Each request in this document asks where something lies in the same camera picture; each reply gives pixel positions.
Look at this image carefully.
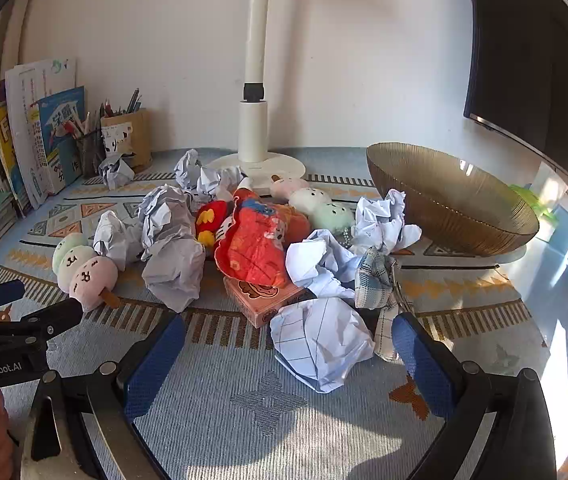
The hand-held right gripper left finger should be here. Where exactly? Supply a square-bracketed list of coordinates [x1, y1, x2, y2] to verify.
[18, 312, 187, 480]

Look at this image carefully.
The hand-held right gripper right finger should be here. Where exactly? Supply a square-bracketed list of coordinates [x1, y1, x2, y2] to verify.
[391, 312, 560, 480]

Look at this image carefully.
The three-colour dango plush toy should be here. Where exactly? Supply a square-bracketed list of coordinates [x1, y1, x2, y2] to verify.
[269, 176, 357, 238]
[52, 232, 120, 311]

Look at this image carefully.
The pile of papers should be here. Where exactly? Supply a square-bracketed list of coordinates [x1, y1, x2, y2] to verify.
[92, 149, 422, 395]

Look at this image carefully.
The plaid fabric pouch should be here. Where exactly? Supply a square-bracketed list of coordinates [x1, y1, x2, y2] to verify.
[353, 247, 415, 363]

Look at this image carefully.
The pink printed card box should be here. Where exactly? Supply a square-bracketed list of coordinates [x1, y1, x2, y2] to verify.
[224, 275, 315, 330]

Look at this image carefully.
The brown woven bowl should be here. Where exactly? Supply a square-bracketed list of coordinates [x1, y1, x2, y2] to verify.
[366, 142, 541, 257]

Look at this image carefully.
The white cat plush toy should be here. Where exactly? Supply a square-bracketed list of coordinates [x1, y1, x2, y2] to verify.
[195, 200, 237, 258]

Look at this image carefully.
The red printed snack bag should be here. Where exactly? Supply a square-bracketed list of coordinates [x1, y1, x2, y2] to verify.
[214, 187, 289, 288]

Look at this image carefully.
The blue plush doll orange head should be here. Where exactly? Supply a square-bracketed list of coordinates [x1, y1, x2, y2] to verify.
[236, 189, 277, 216]

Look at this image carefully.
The orange round plush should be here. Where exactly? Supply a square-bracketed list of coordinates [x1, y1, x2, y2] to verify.
[284, 205, 312, 241]

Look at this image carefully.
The patterned woven table mat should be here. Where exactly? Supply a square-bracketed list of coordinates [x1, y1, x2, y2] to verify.
[0, 147, 555, 480]

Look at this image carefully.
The black mesh pen holder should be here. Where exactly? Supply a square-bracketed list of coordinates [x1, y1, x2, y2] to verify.
[74, 127, 107, 180]

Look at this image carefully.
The blue workbook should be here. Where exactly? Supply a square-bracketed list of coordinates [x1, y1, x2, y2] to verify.
[28, 86, 87, 196]

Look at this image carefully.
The bundle of pens and pencils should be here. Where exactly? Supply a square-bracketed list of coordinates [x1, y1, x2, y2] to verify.
[54, 102, 109, 138]
[104, 87, 143, 117]

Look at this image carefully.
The green wipes packet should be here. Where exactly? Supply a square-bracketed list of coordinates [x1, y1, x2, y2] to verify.
[509, 182, 557, 223]

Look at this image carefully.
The beige cylindrical pen holder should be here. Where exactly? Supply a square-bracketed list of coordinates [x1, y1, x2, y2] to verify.
[100, 108, 153, 171]

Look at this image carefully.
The white desk lamp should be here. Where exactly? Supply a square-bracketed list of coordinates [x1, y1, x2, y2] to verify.
[209, 0, 307, 196]

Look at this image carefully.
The black wall television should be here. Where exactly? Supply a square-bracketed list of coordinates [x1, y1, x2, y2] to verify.
[464, 0, 568, 196]

